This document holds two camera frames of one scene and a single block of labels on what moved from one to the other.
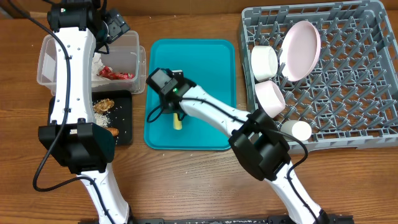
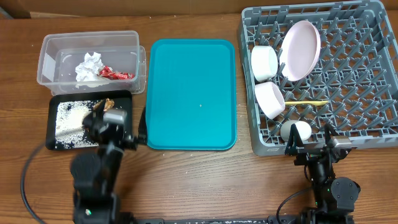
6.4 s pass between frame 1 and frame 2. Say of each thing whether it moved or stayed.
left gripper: moved
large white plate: stayed
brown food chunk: stayed
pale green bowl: stayed
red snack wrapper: stayed
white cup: stayed
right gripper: moved
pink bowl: stayed
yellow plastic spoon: moved
